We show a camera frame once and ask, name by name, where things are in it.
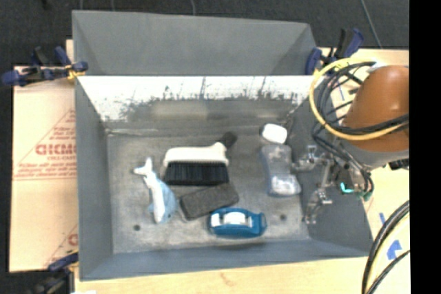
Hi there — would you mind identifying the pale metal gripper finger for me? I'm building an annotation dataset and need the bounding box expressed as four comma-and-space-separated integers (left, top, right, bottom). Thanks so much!
302, 189, 334, 225
291, 145, 323, 174

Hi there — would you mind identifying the clear plastic bottle, white cap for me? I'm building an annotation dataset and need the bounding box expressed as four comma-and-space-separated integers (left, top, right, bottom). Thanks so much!
258, 123, 302, 198

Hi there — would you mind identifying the blue tape dispenser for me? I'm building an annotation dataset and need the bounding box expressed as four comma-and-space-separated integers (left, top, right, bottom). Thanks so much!
207, 207, 268, 240

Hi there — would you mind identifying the dark grey flat block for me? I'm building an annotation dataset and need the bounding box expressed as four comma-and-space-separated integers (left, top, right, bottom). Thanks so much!
178, 182, 240, 222

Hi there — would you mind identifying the white brush with black bristles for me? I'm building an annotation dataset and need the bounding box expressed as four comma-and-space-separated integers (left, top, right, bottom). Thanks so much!
163, 131, 239, 187

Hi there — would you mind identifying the grey metal bin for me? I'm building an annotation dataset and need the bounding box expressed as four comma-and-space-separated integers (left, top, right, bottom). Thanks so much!
71, 10, 376, 282

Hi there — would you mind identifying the white and blue toy dolphin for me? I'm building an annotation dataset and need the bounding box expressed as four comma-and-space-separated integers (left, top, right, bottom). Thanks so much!
133, 156, 178, 224

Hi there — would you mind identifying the brown cardboard board, red print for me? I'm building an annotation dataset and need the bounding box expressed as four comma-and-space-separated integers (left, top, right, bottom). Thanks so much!
8, 65, 81, 273

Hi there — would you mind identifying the black cylinder on white bracket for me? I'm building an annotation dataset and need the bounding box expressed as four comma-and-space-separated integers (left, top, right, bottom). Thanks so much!
388, 159, 410, 171

